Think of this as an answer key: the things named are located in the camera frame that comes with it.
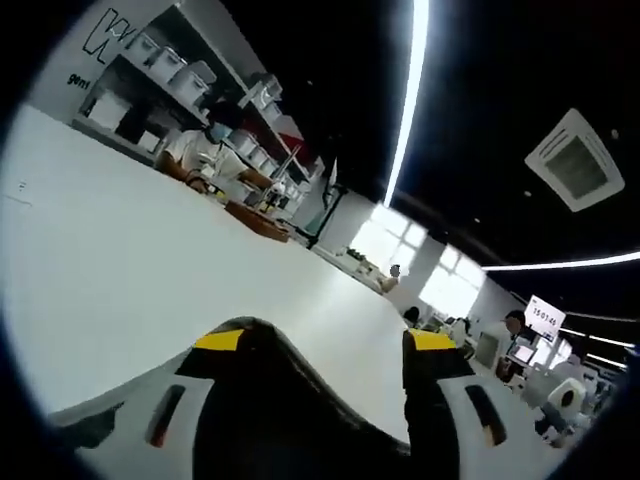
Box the grey quilted towel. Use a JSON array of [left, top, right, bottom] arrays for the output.
[[192, 315, 412, 480]]

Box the white office chair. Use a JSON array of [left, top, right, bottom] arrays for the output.
[[542, 377, 586, 441]]

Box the ceiling light strip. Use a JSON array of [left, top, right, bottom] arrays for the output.
[[482, 249, 640, 274], [382, 0, 432, 206]]

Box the black tripod stand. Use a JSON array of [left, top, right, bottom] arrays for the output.
[[305, 157, 349, 251]]

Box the wooden tray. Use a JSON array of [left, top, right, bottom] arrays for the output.
[[224, 198, 292, 245]]

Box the ceiling air vent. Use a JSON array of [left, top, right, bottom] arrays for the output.
[[523, 107, 626, 214]]

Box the white box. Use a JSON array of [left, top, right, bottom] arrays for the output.
[[87, 89, 126, 129]]

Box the grey shelf unit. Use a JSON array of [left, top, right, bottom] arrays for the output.
[[72, 2, 324, 201]]

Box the group of white storage bins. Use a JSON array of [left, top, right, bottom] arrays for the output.
[[127, 29, 311, 196]]

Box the wall display screen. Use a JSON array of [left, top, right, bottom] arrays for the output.
[[527, 294, 567, 341]]

